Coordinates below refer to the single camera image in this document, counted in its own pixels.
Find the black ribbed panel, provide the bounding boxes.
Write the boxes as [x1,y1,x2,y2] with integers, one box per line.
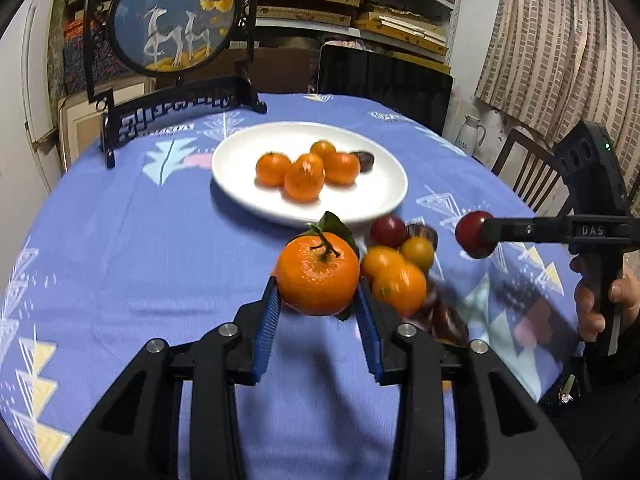
[317,43,454,136]

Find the round embroidered screen on stand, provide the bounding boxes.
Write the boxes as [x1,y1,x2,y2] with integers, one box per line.
[82,0,269,169]

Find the large mandarin with leaves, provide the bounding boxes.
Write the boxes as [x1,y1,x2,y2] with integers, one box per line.
[276,211,362,322]

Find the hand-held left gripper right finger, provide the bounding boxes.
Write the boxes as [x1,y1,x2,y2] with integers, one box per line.
[353,276,584,480]

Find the dark wooden chair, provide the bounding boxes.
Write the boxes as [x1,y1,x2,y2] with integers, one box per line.
[491,127,576,216]

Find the wooden picture frame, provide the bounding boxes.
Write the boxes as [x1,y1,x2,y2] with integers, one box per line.
[57,77,157,176]

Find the white metal shelf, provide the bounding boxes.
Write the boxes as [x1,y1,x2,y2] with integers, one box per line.
[250,0,465,68]

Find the white thermos jug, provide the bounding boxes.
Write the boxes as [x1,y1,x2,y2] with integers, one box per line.
[452,114,487,157]

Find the stack of woven flat boxes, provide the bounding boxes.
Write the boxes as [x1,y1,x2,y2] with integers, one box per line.
[255,0,457,63]

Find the person's dark clothing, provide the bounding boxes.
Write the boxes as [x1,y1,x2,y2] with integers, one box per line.
[537,352,640,480]

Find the white plate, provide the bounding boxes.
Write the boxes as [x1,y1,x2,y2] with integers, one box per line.
[211,121,408,226]

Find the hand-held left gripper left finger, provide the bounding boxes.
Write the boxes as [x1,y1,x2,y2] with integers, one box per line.
[52,276,282,480]

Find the beige checked curtain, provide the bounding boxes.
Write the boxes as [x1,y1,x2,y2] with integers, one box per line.
[474,0,640,181]

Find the small yellow-orange mandarin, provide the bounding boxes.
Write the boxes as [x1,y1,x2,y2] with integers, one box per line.
[400,236,435,271]

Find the blue printed tablecloth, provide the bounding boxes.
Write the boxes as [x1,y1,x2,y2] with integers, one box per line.
[0,91,596,480]

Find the red plum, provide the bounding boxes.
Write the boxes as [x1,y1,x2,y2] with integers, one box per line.
[455,211,497,260]
[370,215,408,249]

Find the person's right hand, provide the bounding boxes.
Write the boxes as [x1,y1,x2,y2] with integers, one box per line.
[570,254,640,344]

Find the dark patterned boxes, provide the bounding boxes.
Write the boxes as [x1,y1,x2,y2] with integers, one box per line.
[47,12,132,97]

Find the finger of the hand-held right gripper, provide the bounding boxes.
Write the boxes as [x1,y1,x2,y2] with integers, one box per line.
[481,215,571,248]

